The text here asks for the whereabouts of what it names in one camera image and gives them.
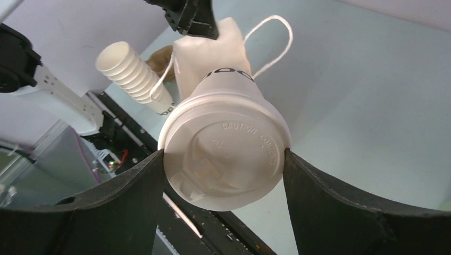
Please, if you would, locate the brown pulp cup carrier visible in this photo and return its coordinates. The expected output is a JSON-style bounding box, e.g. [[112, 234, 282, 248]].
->
[[145, 45, 173, 78]]

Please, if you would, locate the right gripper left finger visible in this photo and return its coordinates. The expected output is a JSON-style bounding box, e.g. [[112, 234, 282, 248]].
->
[[1, 150, 165, 254]]

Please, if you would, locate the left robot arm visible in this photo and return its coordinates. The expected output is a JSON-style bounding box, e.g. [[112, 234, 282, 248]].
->
[[1, 1, 219, 137]]

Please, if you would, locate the stack of white paper cups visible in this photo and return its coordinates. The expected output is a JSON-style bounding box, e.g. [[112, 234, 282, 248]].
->
[[95, 41, 175, 116]]

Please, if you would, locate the single white paper cup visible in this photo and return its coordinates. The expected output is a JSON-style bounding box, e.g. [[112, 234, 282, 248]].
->
[[183, 67, 270, 106]]

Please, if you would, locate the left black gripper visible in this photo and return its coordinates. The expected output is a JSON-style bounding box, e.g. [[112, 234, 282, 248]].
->
[[145, 0, 219, 40]]

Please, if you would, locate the brown paper bag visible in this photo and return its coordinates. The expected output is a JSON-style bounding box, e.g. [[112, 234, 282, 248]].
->
[[163, 15, 293, 100]]

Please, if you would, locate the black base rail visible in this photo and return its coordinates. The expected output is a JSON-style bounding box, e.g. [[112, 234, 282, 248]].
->
[[87, 92, 274, 254]]

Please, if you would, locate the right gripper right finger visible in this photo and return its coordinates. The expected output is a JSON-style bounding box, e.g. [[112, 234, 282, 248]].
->
[[283, 149, 450, 254]]

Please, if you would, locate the white plastic cup lid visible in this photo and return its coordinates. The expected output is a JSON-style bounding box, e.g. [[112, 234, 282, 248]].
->
[[158, 102, 291, 210]]

